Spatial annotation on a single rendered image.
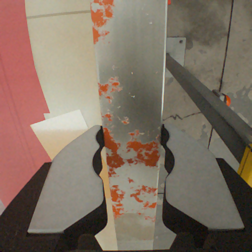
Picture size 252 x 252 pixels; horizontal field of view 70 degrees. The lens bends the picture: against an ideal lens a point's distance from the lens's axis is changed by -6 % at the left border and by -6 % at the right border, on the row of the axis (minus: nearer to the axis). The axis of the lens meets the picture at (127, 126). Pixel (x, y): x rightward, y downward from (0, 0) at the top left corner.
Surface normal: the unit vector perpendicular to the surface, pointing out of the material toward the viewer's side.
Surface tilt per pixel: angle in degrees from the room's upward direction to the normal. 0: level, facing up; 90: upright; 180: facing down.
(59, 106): 0
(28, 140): 0
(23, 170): 0
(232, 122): 90
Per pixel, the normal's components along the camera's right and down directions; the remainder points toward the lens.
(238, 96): -0.01, 0.49
